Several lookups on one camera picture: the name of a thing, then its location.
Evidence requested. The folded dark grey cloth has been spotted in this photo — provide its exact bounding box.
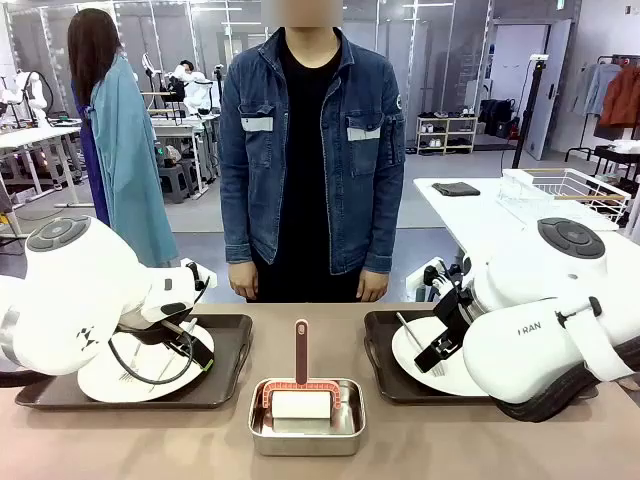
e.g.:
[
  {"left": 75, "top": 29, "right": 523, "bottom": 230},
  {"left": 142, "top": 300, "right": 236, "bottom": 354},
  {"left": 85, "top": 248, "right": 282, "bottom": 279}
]
[{"left": 432, "top": 181, "right": 481, "bottom": 197}]

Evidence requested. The man's right denim forearm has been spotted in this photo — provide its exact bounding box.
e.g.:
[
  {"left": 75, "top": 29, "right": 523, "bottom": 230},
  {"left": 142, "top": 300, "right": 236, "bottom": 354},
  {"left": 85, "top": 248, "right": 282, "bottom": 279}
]
[{"left": 219, "top": 164, "right": 262, "bottom": 266}]

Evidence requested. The silver metal knife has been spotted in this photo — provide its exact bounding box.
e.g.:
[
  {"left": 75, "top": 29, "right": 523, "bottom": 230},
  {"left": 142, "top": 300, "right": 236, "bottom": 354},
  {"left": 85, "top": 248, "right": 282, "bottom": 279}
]
[{"left": 152, "top": 352, "right": 179, "bottom": 384}]

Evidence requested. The long-haired woman in blue coat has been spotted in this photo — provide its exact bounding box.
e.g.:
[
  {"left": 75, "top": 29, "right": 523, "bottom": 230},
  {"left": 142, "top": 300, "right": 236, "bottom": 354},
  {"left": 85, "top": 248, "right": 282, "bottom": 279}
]
[{"left": 67, "top": 7, "right": 180, "bottom": 269}]

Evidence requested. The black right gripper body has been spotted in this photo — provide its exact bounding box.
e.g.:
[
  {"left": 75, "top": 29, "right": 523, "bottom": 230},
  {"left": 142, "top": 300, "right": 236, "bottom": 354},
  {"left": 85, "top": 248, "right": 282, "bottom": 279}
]
[{"left": 433, "top": 288, "right": 474, "bottom": 347}]

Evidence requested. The round white plate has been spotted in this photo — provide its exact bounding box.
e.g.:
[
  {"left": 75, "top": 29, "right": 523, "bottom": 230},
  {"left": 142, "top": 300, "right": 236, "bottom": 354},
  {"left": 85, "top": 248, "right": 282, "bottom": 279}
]
[
  {"left": 77, "top": 324, "right": 216, "bottom": 404},
  {"left": 392, "top": 315, "right": 494, "bottom": 396}
]

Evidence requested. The silver metal fork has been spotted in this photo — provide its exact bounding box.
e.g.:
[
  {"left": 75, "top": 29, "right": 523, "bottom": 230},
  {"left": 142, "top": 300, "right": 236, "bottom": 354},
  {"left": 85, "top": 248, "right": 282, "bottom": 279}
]
[
  {"left": 118, "top": 342, "right": 146, "bottom": 382},
  {"left": 396, "top": 312, "right": 446, "bottom": 378}
]

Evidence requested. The white workbench desk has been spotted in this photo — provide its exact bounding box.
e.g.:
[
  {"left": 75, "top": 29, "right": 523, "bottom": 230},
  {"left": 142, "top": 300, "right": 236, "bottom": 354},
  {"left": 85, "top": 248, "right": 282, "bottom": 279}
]
[{"left": 149, "top": 112, "right": 221, "bottom": 196}]

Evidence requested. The small white background robot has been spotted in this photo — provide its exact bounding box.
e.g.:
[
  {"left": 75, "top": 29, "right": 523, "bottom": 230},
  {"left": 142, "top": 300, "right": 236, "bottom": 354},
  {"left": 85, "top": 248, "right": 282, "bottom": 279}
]
[{"left": 9, "top": 69, "right": 51, "bottom": 126}]

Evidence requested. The black corrugated cable hose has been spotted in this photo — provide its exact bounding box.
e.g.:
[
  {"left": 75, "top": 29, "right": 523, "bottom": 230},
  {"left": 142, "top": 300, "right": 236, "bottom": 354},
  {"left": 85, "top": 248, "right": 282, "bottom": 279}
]
[{"left": 494, "top": 334, "right": 640, "bottom": 424}]

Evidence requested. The large white table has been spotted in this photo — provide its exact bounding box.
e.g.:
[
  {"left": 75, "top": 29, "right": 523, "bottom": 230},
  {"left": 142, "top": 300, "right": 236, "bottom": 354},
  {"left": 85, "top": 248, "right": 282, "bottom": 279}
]
[{"left": 412, "top": 177, "right": 632, "bottom": 301}]

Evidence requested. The orange hanging jacket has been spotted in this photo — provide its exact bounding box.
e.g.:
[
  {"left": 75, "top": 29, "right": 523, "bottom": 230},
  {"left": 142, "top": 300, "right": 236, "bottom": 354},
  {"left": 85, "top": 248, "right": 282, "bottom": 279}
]
[{"left": 598, "top": 64, "right": 640, "bottom": 129}]

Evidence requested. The seated person black hair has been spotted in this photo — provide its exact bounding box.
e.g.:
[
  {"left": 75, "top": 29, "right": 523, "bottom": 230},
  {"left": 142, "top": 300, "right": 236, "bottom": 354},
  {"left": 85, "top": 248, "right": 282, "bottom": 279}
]
[{"left": 167, "top": 59, "right": 197, "bottom": 101}]

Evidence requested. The white wire dish rack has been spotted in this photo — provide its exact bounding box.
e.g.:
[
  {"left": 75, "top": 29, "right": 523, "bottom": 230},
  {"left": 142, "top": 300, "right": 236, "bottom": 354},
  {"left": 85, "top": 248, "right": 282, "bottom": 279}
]
[{"left": 499, "top": 168, "right": 632, "bottom": 232}]

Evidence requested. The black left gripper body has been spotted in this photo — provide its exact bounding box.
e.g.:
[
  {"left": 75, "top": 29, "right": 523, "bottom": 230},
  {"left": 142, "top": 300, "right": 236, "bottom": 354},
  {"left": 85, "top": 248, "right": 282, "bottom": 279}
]
[{"left": 160, "top": 319, "right": 202, "bottom": 352}]

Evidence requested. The rectangular stainless steel tin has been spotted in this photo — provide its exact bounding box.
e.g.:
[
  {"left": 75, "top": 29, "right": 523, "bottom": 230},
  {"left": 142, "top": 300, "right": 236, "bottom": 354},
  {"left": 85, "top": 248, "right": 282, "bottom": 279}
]
[{"left": 248, "top": 378, "right": 367, "bottom": 457}]

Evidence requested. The man's left hand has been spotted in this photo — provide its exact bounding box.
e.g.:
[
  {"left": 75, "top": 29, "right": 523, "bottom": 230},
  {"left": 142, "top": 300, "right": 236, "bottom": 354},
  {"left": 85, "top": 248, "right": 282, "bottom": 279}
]
[{"left": 357, "top": 269, "right": 390, "bottom": 303}]

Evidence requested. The black bag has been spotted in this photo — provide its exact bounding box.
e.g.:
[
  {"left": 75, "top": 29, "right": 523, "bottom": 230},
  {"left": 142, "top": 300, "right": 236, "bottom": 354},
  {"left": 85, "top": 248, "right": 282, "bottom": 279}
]
[{"left": 478, "top": 98, "right": 519, "bottom": 140}]

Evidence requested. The man's left denim forearm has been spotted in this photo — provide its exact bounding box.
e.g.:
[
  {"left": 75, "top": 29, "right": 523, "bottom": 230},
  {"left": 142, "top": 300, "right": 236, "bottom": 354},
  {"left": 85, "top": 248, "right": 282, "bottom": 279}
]
[{"left": 359, "top": 169, "right": 406, "bottom": 275}]

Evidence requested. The black clothes rack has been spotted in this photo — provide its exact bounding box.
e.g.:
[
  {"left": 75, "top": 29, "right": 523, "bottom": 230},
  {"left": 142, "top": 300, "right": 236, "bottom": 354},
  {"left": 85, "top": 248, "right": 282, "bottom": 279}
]
[{"left": 564, "top": 53, "right": 640, "bottom": 164}]

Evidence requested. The man's right hand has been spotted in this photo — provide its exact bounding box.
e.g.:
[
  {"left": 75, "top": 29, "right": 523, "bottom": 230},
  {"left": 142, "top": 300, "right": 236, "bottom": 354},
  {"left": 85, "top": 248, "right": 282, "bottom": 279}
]
[{"left": 228, "top": 263, "right": 259, "bottom": 302}]

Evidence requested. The white shoe rack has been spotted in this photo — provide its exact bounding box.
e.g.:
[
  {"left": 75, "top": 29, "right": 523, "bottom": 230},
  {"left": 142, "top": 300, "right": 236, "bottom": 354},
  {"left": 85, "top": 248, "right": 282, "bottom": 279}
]
[{"left": 416, "top": 115, "right": 479, "bottom": 156}]

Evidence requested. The light blue hanging shirt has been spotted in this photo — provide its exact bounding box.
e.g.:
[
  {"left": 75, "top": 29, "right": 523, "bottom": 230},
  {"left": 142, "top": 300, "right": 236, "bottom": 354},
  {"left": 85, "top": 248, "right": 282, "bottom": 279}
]
[{"left": 572, "top": 62, "right": 621, "bottom": 117}]

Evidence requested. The black tripod stand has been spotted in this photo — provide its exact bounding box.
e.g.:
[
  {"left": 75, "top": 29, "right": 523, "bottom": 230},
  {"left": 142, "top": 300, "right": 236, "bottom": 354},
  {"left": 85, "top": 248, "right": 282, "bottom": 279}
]
[{"left": 510, "top": 53, "right": 550, "bottom": 170}]

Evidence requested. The white open door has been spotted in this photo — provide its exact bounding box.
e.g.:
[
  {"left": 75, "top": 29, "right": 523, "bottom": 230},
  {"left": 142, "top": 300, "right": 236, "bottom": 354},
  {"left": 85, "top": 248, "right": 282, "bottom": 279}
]
[{"left": 524, "top": 18, "right": 572, "bottom": 161}]

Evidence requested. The grey plastic stool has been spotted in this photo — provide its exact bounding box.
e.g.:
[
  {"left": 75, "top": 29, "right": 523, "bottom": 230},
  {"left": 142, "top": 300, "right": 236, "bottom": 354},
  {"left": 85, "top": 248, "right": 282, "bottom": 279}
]
[{"left": 158, "top": 163, "right": 200, "bottom": 205}]

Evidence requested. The dark brown plastic tray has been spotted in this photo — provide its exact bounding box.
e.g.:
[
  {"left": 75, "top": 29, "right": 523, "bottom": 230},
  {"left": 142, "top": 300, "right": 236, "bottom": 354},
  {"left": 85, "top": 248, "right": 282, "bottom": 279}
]
[
  {"left": 14, "top": 313, "right": 254, "bottom": 411},
  {"left": 363, "top": 309, "right": 599, "bottom": 406}
]

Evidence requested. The man in denim jacket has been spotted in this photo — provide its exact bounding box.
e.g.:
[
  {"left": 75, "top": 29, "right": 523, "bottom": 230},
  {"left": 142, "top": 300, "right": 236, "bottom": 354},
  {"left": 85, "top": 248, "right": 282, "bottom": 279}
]
[{"left": 218, "top": 0, "right": 407, "bottom": 304}]

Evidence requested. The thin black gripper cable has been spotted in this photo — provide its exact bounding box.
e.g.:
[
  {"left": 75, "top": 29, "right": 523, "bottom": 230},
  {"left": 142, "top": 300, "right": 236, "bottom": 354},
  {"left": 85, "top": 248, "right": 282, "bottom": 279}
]
[{"left": 107, "top": 327, "right": 195, "bottom": 394}]

